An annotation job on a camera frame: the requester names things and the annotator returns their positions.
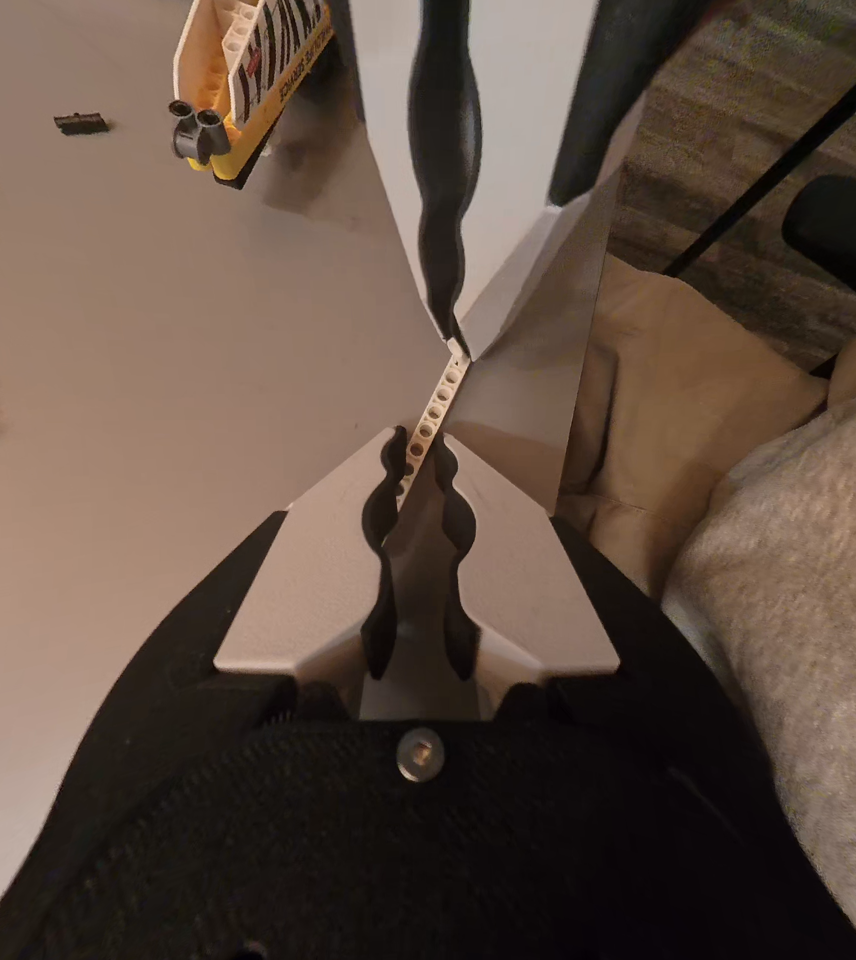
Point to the long white lego beam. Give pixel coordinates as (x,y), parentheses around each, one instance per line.
(435,409)

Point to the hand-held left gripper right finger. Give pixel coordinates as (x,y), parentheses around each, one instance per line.
(533,592)

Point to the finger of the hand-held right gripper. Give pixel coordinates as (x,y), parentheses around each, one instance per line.
(525,90)
(390,112)

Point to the person's tan trousers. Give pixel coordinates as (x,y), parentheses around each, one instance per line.
(660,420)

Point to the lego aircraft model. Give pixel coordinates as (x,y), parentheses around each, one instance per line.
(263,75)

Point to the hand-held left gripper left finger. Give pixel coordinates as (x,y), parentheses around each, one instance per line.
(300,592)

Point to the black lego pin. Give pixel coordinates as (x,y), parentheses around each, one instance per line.
(81,124)

